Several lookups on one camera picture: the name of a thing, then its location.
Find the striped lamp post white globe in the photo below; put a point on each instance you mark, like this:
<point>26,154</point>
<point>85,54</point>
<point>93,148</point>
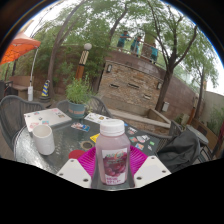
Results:
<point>81,65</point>

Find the orange canopy with white pole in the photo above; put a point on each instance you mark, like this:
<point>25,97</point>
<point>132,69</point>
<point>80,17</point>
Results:
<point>18,48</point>

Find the green plant in teal pot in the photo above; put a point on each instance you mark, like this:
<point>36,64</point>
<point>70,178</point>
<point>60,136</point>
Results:
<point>78,95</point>

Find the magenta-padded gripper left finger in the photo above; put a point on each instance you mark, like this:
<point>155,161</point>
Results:
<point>73,171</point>

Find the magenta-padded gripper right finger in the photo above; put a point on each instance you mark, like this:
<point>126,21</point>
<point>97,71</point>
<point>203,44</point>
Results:
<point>151,170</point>

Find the leaning tree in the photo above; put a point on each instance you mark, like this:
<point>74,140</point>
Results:
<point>53,63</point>

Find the flat round red coaster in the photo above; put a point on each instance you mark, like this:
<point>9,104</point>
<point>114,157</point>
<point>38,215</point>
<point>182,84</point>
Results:
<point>76,154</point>

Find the round dark patio table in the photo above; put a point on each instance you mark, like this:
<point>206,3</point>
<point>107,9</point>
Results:
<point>197,133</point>

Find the person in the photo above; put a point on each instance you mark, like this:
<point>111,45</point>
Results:
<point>123,39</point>
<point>154,52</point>
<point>136,45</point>

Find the wooden lamp post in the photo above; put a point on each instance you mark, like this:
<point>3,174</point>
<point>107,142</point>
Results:
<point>193,111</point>

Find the white ceramic cup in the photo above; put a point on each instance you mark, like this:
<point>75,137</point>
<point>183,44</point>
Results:
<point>43,141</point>

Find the white sticker sheet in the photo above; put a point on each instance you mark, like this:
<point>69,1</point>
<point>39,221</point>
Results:
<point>96,118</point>

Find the wooden bench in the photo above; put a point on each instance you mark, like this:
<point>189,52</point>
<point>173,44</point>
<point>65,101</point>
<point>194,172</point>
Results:
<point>21,85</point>

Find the pink juice bottle white cap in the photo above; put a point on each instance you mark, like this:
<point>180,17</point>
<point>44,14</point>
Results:
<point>112,150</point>

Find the wall lantern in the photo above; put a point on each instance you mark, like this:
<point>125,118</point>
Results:
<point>159,85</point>
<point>109,68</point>

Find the black jacket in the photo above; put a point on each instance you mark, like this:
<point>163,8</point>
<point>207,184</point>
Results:
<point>180,151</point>

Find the small colourful card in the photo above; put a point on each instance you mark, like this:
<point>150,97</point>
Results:
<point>80,126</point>

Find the black laptop with stickers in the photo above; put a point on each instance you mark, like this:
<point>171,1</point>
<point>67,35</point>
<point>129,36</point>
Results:
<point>141,138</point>

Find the tree beside stone wall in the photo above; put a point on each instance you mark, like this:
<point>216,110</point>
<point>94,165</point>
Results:
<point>165,90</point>

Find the silver laptop with stickers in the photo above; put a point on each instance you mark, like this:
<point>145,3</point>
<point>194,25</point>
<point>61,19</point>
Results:
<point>46,118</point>

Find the grey electrical box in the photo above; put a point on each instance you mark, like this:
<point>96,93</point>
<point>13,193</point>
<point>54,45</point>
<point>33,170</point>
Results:
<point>165,106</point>

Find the blue yellow striped cone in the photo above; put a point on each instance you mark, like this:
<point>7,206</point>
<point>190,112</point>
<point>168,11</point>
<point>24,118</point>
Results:
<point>45,91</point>

